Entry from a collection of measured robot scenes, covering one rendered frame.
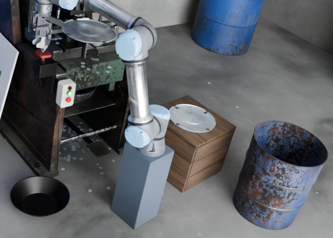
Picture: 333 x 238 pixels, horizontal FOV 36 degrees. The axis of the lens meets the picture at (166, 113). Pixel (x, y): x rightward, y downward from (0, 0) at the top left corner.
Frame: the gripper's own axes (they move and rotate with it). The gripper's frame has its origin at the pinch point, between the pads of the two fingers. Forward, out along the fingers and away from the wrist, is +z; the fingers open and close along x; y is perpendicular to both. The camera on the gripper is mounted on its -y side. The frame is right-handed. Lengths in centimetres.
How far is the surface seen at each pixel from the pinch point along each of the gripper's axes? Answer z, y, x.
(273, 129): 35, -115, 69
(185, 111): 42, -86, 25
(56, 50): 7.2, -12.9, -8.5
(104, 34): -0.5, -38.5, -4.2
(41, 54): 1.5, 1.9, 1.7
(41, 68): 8.7, 2.3, 3.0
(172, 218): 78, -48, 68
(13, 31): 12.0, -7.1, -43.5
